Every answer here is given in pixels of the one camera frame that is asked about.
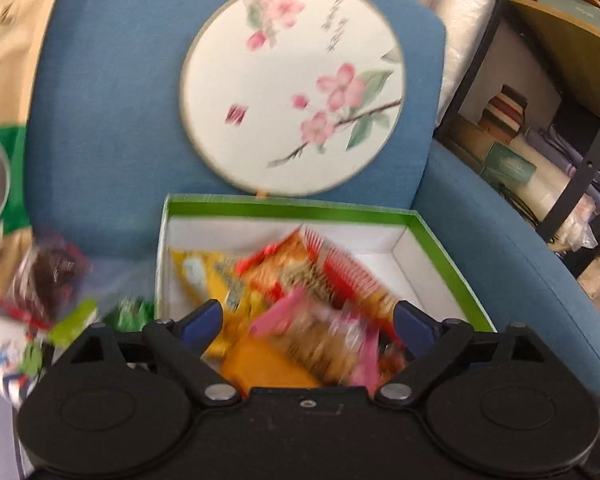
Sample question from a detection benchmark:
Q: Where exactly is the tan handled bag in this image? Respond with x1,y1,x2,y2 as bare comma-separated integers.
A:
510,0,600,116

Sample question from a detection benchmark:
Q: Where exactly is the pale green box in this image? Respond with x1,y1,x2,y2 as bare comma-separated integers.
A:
482,142,538,183

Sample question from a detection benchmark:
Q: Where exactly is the round floral fan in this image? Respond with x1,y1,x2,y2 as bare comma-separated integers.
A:
179,0,406,198

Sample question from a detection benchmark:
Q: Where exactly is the beige green grain pouch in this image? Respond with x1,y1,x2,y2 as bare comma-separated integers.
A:
0,0,68,303

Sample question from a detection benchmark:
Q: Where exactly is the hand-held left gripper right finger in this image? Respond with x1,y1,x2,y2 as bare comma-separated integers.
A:
375,300,551,405

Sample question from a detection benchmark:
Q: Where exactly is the stack of books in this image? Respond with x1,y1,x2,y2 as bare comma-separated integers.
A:
480,85,528,141

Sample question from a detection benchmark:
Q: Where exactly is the red printed snack packet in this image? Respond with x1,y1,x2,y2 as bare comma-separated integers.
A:
237,227,406,333

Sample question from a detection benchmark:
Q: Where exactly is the orange snack packet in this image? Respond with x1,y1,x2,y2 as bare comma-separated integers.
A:
222,335,321,391

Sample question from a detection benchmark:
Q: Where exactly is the blue fabric sofa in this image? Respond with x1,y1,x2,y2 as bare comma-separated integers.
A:
22,0,600,411

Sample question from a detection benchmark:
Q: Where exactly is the green cardboard box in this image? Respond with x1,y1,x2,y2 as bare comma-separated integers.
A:
154,192,498,391

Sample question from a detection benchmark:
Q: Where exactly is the pink edged clear packet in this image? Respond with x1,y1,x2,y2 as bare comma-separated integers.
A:
247,287,381,388

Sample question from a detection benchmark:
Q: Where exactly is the black metal shelf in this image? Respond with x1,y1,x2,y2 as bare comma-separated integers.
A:
432,0,600,281

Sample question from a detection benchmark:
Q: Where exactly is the white printed snack packet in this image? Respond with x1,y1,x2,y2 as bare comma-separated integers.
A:
0,310,46,406

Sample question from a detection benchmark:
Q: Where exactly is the white bubble wrap roll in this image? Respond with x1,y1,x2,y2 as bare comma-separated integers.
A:
432,0,501,128

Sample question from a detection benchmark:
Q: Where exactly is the large yellow snack packet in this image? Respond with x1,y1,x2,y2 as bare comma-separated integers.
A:
172,250,261,356

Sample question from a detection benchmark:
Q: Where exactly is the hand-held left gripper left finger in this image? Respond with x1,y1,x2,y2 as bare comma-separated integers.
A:
55,299,242,407

